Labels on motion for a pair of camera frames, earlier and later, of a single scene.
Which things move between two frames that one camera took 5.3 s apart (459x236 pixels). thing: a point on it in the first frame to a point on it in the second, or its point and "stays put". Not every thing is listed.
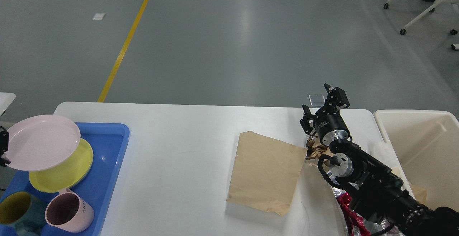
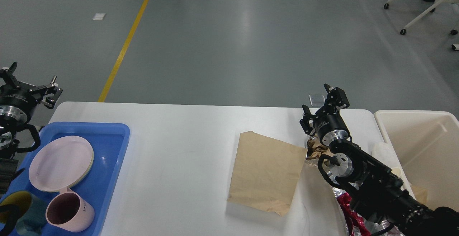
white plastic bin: x=424 y=145 stays put
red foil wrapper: x=344 y=200 stays put
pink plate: x=41 y=142 to x=61 y=163
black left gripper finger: x=4 y=137 to x=14 y=103
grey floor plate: x=317 y=100 stays put
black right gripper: x=330 y=126 stays put
